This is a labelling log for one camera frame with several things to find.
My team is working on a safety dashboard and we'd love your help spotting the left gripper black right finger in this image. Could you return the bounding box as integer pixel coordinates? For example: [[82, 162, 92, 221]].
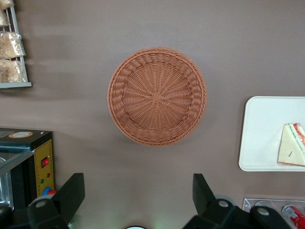
[[183, 173, 253, 229]]

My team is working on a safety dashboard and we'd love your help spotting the round brown wicker basket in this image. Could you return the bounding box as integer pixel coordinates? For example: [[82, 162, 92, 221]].
[[107, 46, 207, 147]]

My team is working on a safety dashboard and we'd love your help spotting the triangular sandwich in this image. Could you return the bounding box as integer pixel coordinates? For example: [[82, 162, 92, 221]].
[[277, 123, 305, 167]]

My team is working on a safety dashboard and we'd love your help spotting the steel warmer pan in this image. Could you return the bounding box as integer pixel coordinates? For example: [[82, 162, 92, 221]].
[[0, 170, 14, 210]]

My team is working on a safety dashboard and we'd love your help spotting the black hot food warmer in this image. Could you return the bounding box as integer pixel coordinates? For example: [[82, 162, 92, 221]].
[[0, 128, 57, 210]]

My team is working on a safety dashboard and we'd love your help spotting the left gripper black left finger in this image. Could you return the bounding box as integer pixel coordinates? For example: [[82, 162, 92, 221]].
[[27, 173, 86, 229]]

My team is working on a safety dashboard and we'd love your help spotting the clear acrylic bottle rack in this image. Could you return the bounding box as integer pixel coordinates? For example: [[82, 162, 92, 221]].
[[243, 198, 305, 229]]

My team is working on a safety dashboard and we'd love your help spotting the cream plastic tray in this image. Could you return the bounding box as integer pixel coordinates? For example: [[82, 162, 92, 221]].
[[238, 96, 305, 172]]

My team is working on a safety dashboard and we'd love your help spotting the clear bagged fried snack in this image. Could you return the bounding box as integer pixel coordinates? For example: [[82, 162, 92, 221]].
[[0, 32, 26, 60], [0, 10, 10, 27], [0, 0, 14, 10], [0, 59, 25, 83]]

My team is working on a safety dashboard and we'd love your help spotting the red cola bottle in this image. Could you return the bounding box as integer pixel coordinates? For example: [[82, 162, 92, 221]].
[[282, 204, 305, 229]]

